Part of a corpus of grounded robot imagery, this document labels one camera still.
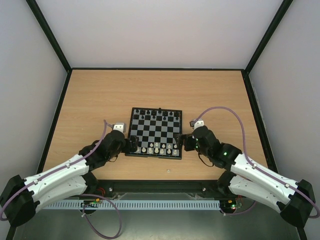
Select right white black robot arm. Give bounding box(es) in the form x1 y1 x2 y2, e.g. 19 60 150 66
174 125 316 228

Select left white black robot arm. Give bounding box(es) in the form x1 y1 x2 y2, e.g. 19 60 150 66
0 130 139 227

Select black and silver chessboard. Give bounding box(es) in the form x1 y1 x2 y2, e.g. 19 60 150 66
127 107 183 160

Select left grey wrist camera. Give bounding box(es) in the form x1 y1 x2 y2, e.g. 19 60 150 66
112 122 127 133

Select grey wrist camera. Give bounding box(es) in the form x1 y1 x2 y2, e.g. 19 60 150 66
189 118 205 130
112 122 127 133

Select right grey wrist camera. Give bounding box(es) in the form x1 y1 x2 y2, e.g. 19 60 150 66
189 118 205 130

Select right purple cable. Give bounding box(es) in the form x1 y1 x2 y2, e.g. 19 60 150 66
191 106 320 218

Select purple cable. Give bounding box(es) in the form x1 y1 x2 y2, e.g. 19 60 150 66
0 119 123 238
191 106 320 218

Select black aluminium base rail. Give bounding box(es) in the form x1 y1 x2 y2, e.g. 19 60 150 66
79 176 237 200

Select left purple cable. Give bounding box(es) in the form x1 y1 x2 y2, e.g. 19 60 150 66
0 119 123 238

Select white slotted cable duct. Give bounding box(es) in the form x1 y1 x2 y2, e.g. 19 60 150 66
45 199 221 211

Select black enclosure frame post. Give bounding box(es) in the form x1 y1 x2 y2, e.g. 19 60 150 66
26 0 72 73

